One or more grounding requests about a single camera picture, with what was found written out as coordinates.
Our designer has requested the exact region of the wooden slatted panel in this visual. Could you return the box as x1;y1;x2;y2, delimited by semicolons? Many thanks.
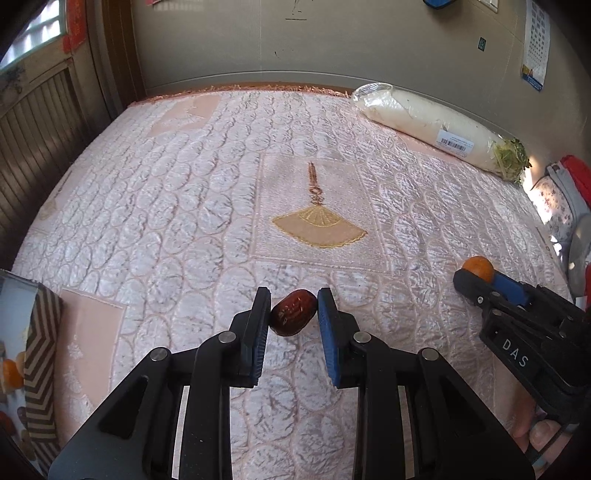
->
1;50;111;269

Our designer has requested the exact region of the striped cardboard box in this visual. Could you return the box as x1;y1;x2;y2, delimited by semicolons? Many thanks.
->
1;270;63;479

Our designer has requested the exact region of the red jujube date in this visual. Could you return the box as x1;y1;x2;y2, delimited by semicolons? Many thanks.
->
269;289;318;337

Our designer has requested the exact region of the large orange tangerine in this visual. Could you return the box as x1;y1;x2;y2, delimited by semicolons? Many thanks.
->
1;359;24;391

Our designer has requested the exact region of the pink quilted bedspread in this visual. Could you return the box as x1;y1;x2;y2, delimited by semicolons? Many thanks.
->
13;90;568;447

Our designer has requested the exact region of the window with grille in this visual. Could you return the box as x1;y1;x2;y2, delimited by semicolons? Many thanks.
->
1;0;66;70

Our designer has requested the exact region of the white wall poster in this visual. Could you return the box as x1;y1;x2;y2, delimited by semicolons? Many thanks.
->
521;0;551;92

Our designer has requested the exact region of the blue cloth on wall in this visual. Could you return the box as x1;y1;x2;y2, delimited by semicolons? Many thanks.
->
423;0;455;10

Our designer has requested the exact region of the white wall socket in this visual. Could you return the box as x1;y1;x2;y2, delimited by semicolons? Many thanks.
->
479;0;499;13

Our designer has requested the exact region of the pile of clothes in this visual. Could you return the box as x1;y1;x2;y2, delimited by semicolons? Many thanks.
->
526;155;590;310

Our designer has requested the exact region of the person's hand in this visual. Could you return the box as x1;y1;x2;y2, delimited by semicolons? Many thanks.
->
507;385;572;465

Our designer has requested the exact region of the wrapped white daikon radish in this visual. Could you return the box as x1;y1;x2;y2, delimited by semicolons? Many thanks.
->
352;82;531;184

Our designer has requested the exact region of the small orange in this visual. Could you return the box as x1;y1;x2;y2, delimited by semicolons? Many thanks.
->
462;256;495;283

